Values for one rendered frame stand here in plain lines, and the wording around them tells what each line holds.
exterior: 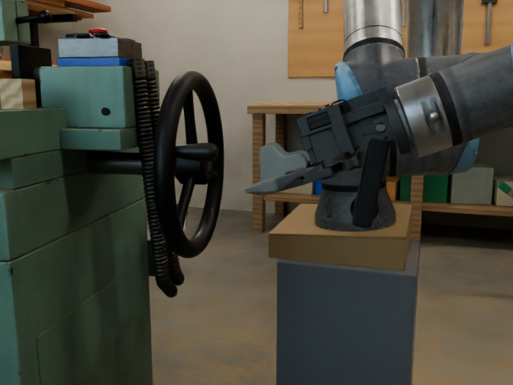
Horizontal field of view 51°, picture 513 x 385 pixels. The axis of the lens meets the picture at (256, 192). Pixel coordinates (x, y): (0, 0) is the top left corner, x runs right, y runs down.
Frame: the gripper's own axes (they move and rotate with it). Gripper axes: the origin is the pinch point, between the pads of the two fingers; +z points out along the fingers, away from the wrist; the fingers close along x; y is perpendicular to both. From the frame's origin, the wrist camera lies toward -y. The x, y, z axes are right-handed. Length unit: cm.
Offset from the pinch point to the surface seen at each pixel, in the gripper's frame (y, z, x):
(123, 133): 13.9, 16.6, -4.3
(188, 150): 8.2, 6.8, -0.1
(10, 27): 36.1, 30.6, -10.3
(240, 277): -59, 71, -186
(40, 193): 9.8, 28.2, 2.4
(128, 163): 9.8, 20.4, -10.4
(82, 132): 16.0, 22.0, -3.3
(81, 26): 143, 184, -361
